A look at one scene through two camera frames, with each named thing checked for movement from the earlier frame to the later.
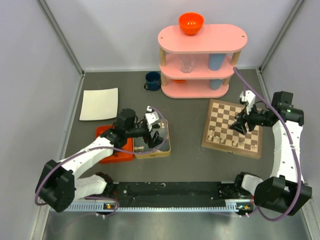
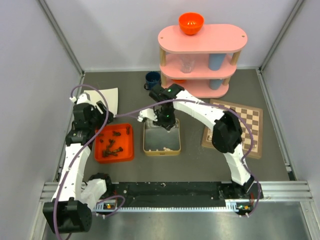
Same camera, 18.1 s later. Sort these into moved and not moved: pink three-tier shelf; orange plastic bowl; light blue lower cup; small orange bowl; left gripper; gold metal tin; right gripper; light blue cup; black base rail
Moved: right gripper; left gripper; gold metal tin
Not moved: orange plastic bowl; light blue lower cup; black base rail; pink three-tier shelf; small orange bowl; light blue cup
